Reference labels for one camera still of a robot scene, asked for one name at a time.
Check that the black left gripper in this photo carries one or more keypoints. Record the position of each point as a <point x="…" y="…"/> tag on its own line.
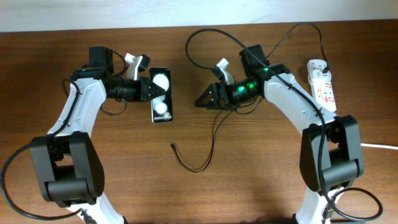
<point x="142" y="91"/>

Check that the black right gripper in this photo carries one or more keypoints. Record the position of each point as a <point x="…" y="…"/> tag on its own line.
<point x="217" y="88"/>

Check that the black Galaxy flip phone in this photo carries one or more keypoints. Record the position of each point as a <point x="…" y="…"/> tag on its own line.
<point x="162" y="109"/>

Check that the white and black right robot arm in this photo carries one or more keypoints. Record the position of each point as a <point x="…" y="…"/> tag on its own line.
<point x="331" y="158"/>

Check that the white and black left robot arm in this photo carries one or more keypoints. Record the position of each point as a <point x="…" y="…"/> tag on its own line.
<point x="68" y="169"/>

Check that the white USB charger adapter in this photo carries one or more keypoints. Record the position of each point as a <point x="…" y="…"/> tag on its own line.
<point x="319" y="76"/>

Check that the white power strip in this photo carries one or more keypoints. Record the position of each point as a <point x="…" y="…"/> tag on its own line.
<point x="322" y="92"/>

